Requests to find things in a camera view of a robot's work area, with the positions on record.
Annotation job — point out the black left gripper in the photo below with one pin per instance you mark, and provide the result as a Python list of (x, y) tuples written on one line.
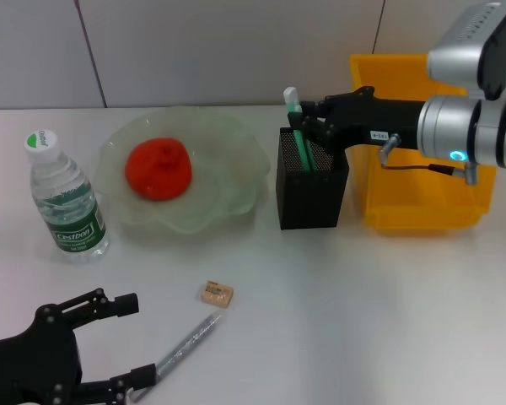
[(29, 367)]

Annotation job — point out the yellow plastic storage bin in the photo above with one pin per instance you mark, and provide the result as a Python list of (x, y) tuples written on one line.
[(426, 202)]

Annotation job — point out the orange fruit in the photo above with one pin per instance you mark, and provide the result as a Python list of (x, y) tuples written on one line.
[(158, 169)]

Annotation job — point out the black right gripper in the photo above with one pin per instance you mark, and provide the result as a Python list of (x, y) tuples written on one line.
[(375, 122)]

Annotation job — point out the grey marker pen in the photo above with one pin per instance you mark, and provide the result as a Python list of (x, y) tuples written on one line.
[(190, 337)]

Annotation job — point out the black mesh pen holder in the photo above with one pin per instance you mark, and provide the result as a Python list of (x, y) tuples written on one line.
[(310, 198)]

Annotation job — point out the clear water bottle green label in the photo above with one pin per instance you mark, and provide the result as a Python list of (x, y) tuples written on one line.
[(67, 202)]

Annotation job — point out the pale green glass fruit plate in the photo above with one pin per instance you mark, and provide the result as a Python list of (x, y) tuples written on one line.
[(227, 169)]

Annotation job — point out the beige eraser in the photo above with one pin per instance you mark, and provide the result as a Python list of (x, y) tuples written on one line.
[(217, 294)]

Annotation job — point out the mint green utility knife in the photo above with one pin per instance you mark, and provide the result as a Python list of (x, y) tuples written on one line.
[(302, 149)]

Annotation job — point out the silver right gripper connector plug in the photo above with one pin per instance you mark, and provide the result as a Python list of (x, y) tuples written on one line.
[(388, 147)]

